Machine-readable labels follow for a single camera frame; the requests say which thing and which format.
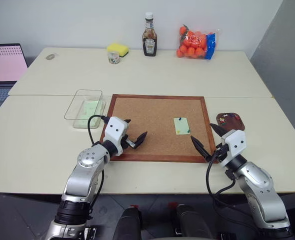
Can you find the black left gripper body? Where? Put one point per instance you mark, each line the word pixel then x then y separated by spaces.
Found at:
pixel 127 143

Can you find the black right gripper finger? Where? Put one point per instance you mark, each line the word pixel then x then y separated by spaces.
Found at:
pixel 201 148
pixel 218 130

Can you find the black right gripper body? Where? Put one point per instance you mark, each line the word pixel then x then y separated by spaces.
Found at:
pixel 220 153

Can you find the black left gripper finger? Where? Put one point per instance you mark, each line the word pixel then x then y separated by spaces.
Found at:
pixel 127 121
pixel 140 140

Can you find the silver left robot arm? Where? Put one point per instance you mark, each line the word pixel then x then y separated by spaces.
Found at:
pixel 85 180

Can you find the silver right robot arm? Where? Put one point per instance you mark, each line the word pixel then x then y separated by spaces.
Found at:
pixel 257 180

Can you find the pale green paper note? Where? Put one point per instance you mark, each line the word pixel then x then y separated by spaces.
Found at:
pixel 183 125

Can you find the small glass jar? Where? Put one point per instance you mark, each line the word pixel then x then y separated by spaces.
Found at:
pixel 113 58

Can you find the brown dish of pushpins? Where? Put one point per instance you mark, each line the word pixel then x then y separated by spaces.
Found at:
pixel 237 123

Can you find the light green pad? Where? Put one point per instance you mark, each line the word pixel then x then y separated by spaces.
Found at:
pixel 90 107

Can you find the clear plastic container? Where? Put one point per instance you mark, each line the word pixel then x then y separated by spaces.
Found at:
pixel 72 110

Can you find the yellow sponge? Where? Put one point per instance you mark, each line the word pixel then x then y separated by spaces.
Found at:
pixel 117 48

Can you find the dark rounded shape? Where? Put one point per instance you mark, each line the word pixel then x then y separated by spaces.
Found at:
pixel 190 222
pixel 127 225

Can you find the brown sauce bottle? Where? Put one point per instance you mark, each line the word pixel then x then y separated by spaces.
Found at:
pixel 150 40

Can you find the bag of orange fruit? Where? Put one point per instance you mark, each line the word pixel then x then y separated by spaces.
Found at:
pixel 192 45

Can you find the small grey round lid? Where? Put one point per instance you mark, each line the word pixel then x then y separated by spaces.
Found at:
pixel 51 56

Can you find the grey laptop with pink screen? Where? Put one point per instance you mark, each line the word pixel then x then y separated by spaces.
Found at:
pixel 2 67

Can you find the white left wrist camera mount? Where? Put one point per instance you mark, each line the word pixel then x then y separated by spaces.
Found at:
pixel 115 128

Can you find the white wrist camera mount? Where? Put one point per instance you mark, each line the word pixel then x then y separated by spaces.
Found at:
pixel 235 142
pixel 115 128

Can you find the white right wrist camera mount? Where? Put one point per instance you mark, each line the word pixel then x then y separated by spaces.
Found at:
pixel 235 142

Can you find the cork board with wooden frame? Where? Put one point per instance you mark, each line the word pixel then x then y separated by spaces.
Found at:
pixel 150 117

